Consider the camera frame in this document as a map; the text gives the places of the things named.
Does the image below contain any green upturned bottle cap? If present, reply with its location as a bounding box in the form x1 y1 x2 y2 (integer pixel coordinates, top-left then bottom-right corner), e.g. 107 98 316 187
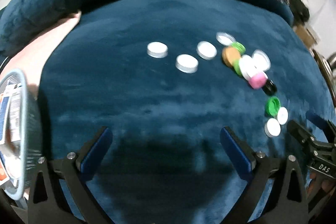
265 96 281 117

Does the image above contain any black bottle cap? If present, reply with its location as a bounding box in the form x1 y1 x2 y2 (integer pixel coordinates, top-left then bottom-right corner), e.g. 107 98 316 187
262 79 277 96

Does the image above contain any white upturned bottle cap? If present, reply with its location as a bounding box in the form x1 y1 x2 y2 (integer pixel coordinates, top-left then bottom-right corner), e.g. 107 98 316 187
216 32 236 46

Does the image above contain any pink bottle cap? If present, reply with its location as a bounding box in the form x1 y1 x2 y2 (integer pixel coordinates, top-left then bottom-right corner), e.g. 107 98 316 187
248 72 268 89

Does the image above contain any brown bottle cap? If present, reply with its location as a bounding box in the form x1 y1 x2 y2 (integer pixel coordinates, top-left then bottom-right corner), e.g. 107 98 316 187
222 47 241 68

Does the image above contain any pink bed sheet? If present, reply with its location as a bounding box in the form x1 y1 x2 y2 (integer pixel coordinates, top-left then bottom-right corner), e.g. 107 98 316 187
1 11 81 98

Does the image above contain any light blue round basket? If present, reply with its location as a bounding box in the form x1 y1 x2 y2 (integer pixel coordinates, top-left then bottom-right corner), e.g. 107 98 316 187
1 71 43 200

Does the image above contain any brown cardboard box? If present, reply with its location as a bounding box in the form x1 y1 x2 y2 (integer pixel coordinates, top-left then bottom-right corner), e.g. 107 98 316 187
293 25 320 49

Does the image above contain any person's right hand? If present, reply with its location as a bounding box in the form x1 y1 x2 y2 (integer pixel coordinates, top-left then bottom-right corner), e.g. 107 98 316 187
306 171 335 196

